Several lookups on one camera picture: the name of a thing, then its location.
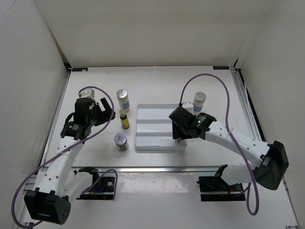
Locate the short jar grey lid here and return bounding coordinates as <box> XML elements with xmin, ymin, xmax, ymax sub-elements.
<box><xmin>114</xmin><ymin>133</ymin><xmax>129</xmax><ymax>151</ymax></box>

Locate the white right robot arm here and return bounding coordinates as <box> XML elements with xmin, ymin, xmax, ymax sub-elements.
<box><xmin>169</xmin><ymin>106</ymin><xmax>289</xmax><ymax>191</ymax></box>

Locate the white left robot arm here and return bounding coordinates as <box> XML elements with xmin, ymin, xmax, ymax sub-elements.
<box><xmin>24</xmin><ymin>97</ymin><xmax>115</xmax><ymax>225</ymax></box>

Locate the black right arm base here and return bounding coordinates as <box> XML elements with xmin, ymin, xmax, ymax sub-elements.
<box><xmin>197</xmin><ymin>176</ymin><xmax>246</xmax><ymax>202</ymax></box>

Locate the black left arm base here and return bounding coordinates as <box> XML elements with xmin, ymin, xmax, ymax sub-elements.
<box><xmin>78</xmin><ymin>171</ymin><xmax>118</xmax><ymax>200</ymax></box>

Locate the tall white jar silver lid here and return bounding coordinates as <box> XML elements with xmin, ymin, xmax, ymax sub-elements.
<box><xmin>116</xmin><ymin>89</ymin><xmax>130</xmax><ymax>113</ymax></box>

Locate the small yellow label bottle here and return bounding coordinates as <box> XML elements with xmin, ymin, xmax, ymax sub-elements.
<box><xmin>119</xmin><ymin>110</ymin><xmax>130</xmax><ymax>129</ymax></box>

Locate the white divided tray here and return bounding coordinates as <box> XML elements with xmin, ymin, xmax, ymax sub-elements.
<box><xmin>134</xmin><ymin>104</ymin><xmax>187</xmax><ymax>152</ymax></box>

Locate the tall white jar blue label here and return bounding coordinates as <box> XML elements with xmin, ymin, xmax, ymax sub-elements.
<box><xmin>193</xmin><ymin>92</ymin><xmax>206</xmax><ymax>115</ymax></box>

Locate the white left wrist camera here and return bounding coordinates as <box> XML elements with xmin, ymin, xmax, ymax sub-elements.
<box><xmin>78</xmin><ymin>88</ymin><xmax>97</xmax><ymax>103</ymax></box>

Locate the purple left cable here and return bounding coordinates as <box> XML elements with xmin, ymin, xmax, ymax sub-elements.
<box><xmin>11</xmin><ymin>85</ymin><xmax>118</xmax><ymax>227</ymax></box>

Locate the purple cable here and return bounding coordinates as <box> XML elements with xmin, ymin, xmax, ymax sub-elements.
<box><xmin>11</xmin><ymin>85</ymin><xmax>118</xmax><ymax>227</ymax></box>
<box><xmin>178</xmin><ymin>73</ymin><xmax>260</xmax><ymax>215</ymax></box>

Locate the aluminium frame rail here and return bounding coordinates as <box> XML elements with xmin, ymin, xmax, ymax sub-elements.
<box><xmin>42</xmin><ymin>166</ymin><xmax>253</xmax><ymax>174</ymax></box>

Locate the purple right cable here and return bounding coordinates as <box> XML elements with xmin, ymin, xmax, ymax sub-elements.
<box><xmin>178</xmin><ymin>73</ymin><xmax>260</xmax><ymax>215</ymax></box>

